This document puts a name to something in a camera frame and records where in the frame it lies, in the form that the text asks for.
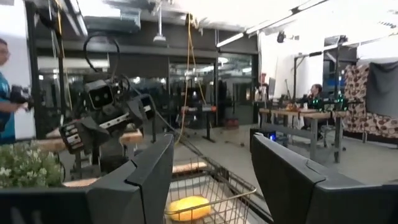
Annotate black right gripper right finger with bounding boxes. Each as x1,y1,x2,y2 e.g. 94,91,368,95
250,133,385,224

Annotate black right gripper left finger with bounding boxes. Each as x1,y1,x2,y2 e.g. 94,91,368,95
86,133,175,224

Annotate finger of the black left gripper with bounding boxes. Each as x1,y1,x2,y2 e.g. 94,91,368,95
126,95,155,128
79,117,110,146

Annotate yellow mango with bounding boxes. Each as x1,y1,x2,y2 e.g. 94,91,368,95
167,195,212,222

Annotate black computer blue light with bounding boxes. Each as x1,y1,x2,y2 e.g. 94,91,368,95
249,126,278,153

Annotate green potted plant white flowers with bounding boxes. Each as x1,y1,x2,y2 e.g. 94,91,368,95
0,141,65,189

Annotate wooden workbench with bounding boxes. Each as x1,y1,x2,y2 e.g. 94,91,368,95
258,107,348,164

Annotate black handheld device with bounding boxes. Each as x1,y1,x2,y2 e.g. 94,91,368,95
10,84,34,112

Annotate person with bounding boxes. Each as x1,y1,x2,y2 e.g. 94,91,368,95
306,83,326,110
0,37,34,144

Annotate brown circle patterned cloth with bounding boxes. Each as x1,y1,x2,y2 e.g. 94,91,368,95
341,63,398,139

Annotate grey hanging cloth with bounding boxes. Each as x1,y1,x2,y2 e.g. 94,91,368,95
365,60,398,119

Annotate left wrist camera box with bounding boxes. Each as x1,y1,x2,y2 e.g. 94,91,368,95
84,80,115,110

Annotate yellow hanging cable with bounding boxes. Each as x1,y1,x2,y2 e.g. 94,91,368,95
174,14,208,147

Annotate wire basket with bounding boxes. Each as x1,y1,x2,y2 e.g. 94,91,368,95
164,155,257,224

